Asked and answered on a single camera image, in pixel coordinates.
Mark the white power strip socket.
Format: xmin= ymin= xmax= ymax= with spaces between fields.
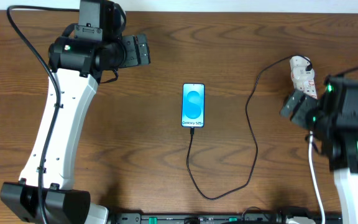
xmin=290 ymin=55 xmax=318 ymax=99

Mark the blue screen Galaxy smartphone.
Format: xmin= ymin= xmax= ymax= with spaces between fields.
xmin=181 ymin=83 xmax=205 ymax=128

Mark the black USB charging cable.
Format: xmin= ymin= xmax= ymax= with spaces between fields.
xmin=186 ymin=54 xmax=313 ymax=201

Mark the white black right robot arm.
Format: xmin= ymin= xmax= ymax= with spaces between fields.
xmin=280 ymin=76 xmax=358 ymax=223

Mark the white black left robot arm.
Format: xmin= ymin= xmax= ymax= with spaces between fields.
xmin=0 ymin=0 xmax=150 ymax=223

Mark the white power strip cord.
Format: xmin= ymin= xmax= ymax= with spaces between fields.
xmin=308 ymin=130 xmax=326 ymax=224

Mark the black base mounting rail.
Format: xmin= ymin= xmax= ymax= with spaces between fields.
xmin=107 ymin=212 xmax=343 ymax=224

